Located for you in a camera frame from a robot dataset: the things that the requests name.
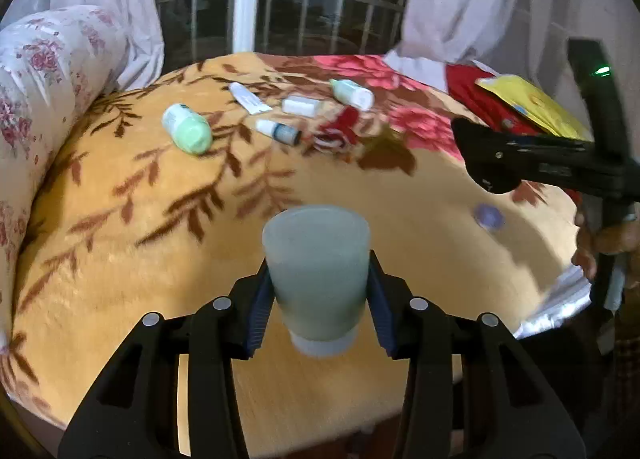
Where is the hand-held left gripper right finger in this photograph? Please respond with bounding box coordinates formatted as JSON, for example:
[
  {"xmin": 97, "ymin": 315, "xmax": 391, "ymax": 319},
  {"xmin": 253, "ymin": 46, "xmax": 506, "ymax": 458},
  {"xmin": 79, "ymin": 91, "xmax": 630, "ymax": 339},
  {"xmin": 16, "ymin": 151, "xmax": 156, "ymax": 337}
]
[{"xmin": 367, "ymin": 249, "xmax": 586, "ymax": 459}]

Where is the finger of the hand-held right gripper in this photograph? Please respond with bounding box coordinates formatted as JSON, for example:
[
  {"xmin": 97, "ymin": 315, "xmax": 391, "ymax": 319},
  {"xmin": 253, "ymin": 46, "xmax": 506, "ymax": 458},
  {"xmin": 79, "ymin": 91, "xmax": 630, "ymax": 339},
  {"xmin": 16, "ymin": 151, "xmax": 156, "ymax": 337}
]
[
  {"xmin": 451, "ymin": 117, "xmax": 541, "ymax": 194},
  {"xmin": 502, "ymin": 135, "xmax": 595, "ymax": 154}
]

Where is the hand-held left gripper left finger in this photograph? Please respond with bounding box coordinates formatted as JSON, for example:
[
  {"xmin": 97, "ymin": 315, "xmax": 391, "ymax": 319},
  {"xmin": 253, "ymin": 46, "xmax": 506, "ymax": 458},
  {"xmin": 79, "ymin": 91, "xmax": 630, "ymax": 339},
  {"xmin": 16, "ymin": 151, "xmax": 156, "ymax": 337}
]
[{"xmin": 57, "ymin": 259, "xmax": 273, "ymax": 459}]

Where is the frosted pale green bottle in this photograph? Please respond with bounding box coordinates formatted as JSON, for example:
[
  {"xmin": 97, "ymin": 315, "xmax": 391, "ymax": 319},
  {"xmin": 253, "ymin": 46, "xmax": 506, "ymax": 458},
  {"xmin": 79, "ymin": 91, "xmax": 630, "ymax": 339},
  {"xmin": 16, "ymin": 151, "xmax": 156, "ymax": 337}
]
[{"xmin": 261, "ymin": 205, "xmax": 372, "ymax": 358}]

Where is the red wrapper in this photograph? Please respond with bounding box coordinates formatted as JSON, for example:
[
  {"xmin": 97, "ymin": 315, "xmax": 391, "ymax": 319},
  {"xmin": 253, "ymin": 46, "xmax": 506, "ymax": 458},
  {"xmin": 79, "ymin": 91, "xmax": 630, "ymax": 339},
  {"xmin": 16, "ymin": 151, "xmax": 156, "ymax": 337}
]
[{"xmin": 312, "ymin": 106, "xmax": 361, "ymax": 152}]

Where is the green and white bottle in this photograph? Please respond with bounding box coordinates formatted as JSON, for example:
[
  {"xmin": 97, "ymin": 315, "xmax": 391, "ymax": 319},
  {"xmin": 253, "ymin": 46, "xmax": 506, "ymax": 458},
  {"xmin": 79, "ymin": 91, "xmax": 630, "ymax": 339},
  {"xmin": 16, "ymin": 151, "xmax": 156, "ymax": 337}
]
[{"xmin": 329, "ymin": 79, "xmax": 375, "ymax": 112}]

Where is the dropper bottle with dark cap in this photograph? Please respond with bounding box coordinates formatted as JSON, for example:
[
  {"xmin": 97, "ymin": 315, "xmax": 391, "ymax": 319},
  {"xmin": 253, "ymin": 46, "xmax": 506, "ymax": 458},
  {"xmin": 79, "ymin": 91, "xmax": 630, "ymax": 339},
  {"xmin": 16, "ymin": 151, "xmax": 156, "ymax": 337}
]
[{"xmin": 255, "ymin": 119, "xmax": 302, "ymax": 146}]

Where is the light green jar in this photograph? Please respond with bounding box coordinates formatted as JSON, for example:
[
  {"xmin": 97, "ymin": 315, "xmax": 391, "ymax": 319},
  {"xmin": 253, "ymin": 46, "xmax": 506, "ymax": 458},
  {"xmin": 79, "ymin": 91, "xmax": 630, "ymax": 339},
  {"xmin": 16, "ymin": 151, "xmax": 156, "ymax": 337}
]
[{"xmin": 161, "ymin": 104, "xmax": 213, "ymax": 156}]

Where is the small white bottle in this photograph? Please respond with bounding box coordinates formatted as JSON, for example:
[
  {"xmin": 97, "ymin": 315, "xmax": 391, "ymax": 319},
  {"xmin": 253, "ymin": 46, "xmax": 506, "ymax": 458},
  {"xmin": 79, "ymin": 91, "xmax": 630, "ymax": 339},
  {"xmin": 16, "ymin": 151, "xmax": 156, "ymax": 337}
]
[{"xmin": 281, "ymin": 96, "xmax": 320, "ymax": 117}]

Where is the white squeeze tube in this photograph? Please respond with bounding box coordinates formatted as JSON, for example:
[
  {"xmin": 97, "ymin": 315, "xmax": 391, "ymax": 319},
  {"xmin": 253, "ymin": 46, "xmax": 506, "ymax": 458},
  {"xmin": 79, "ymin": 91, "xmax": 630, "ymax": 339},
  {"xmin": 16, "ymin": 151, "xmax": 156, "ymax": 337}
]
[{"xmin": 228, "ymin": 82, "xmax": 273, "ymax": 115}]

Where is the person's right hand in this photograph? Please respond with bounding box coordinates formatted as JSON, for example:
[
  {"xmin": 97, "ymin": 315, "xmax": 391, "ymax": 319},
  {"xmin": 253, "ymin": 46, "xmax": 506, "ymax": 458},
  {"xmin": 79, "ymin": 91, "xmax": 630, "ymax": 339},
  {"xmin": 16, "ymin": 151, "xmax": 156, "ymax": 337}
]
[{"xmin": 572, "ymin": 209, "xmax": 640, "ymax": 290}]

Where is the yellow packet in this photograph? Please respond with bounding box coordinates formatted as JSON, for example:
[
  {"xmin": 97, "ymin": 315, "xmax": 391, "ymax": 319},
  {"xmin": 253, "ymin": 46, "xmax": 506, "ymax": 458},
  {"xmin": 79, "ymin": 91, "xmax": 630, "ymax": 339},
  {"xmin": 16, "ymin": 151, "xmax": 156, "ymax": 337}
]
[{"xmin": 475, "ymin": 75, "xmax": 593, "ymax": 142}]

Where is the purple bottle cap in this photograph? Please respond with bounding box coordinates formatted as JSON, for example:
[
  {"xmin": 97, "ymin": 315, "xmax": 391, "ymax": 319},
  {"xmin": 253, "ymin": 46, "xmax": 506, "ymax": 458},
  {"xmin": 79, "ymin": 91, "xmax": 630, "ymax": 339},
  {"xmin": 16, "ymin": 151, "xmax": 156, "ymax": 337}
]
[{"xmin": 474, "ymin": 204, "xmax": 503, "ymax": 230}]

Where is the red cloth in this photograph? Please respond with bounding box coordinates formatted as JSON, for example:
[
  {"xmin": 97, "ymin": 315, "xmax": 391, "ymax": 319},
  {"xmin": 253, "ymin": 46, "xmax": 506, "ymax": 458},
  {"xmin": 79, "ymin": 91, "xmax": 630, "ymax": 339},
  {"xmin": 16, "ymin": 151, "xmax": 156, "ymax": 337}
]
[{"xmin": 445, "ymin": 64, "xmax": 583, "ymax": 204}]

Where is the yellow floral blanket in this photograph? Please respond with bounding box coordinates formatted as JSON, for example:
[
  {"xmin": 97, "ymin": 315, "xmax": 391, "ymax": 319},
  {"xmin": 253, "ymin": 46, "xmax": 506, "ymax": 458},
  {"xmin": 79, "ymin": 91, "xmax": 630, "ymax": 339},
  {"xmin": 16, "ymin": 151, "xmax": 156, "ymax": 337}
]
[{"xmin": 10, "ymin": 53, "xmax": 586, "ymax": 432}]

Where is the white bed sheet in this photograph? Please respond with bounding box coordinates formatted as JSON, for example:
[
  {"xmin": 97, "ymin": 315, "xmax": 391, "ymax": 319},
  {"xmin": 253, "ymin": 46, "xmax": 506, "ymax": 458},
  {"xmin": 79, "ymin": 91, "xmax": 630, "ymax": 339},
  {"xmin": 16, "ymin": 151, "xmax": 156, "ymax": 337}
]
[{"xmin": 517, "ymin": 264, "xmax": 596, "ymax": 340}]

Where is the rolled floral quilt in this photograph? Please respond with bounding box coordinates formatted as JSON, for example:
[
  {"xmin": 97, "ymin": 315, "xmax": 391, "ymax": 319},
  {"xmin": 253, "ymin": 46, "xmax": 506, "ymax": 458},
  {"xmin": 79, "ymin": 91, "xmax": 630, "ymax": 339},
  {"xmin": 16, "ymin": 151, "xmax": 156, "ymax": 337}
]
[{"xmin": 0, "ymin": 5, "xmax": 133, "ymax": 355}]

